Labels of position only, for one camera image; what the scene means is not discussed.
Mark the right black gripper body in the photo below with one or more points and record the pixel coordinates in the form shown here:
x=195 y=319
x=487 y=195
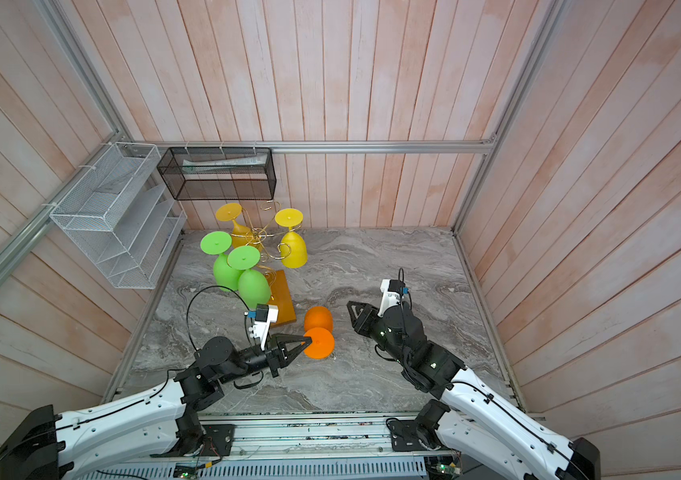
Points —
x=382 y=335

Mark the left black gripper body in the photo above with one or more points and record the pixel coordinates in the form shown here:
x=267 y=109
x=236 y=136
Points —
x=250 y=359

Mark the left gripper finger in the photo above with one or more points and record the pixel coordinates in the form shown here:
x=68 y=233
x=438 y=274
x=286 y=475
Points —
x=282 y=356
x=289 y=343

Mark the orange wine glass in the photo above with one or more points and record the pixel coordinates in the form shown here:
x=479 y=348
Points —
x=318 y=326

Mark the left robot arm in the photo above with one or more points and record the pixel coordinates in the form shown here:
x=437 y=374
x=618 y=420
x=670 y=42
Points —
x=161 y=421

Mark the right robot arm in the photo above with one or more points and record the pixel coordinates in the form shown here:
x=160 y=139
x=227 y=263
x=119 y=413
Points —
x=465 y=414

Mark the front green wine glass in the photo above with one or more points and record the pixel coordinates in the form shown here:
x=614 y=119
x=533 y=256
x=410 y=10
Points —
x=252 y=284

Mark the green wine glass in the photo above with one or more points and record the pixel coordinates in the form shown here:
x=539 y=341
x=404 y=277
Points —
x=217 y=244
x=252 y=284

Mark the amber yellow wine glass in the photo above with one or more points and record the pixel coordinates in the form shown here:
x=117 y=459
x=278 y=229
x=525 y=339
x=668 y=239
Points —
x=242 y=235

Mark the rear green wine glass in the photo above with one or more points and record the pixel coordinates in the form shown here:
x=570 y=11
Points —
x=217 y=244

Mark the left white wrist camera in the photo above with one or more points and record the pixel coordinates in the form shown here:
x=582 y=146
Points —
x=258 y=323

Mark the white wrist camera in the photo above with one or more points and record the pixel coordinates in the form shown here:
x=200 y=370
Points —
x=258 y=323
x=392 y=292

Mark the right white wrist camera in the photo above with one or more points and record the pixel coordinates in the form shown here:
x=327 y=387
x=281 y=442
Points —
x=392 y=292

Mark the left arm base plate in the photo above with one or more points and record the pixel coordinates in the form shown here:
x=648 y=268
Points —
x=213 y=440

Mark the gold wire wine glass rack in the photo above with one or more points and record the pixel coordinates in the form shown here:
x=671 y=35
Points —
x=281 y=296

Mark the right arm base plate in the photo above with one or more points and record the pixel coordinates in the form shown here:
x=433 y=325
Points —
x=414 y=435

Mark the aluminium frame rail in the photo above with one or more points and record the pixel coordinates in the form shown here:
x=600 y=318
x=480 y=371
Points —
x=337 y=146

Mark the black mesh wall basket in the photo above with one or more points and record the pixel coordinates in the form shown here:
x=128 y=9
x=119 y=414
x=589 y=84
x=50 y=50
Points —
x=219 y=173

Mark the white mesh wall shelf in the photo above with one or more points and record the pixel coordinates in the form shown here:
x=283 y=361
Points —
x=125 y=225

